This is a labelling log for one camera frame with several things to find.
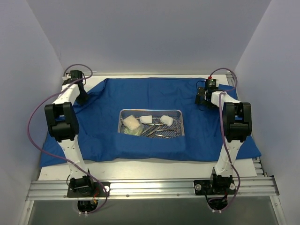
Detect green paper packet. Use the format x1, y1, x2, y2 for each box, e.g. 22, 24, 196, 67
123, 127, 143, 136

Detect blue surgical drape cloth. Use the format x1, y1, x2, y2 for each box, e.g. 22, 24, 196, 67
39, 77, 262, 167

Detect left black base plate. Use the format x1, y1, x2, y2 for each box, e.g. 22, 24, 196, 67
67, 180, 107, 198

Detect steel hemostat clamp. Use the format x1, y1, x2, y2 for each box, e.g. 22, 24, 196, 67
160, 126, 181, 135

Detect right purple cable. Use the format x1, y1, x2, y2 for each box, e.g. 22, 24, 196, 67
208, 67, 241, 213

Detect white gauze roll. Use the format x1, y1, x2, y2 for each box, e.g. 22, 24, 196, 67
139, 115, 153, 124
160, 115, 173, 127

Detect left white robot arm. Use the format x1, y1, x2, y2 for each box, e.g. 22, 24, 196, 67
44, 70, 95, 196

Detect purple cable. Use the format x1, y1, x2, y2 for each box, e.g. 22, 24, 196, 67
27, 64, 111, 214
208, 67, 241, 213

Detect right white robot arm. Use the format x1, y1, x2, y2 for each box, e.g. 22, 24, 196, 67
195, 76, 252, 194

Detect white gauze roll right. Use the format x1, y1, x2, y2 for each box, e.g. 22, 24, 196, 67
160, 115, 173, 127

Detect steel mesh instrument tray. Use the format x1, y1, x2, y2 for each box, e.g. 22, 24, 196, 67
118, 109, 185, 139

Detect aluminium back rail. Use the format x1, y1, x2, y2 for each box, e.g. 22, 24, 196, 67
66, 71, 232, 78

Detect aluminium front rail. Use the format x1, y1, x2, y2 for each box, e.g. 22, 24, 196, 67
26, 177, 279, 201

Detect cream gauze pack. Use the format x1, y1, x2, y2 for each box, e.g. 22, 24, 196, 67
122, 115, 140, 131

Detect white gauze roll middle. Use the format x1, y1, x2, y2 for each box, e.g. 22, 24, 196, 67
139, 115, 153, 124

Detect steel surgical scissors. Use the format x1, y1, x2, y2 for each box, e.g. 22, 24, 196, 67
141, 123, 163, 136

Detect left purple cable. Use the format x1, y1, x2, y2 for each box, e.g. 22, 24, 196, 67
27, 64, 111, 214

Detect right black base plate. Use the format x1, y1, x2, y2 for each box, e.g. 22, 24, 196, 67
193, 180, 236, 195

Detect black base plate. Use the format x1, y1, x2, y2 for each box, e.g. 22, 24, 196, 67
193, 180, 236, 195
67, 180, 107, 198

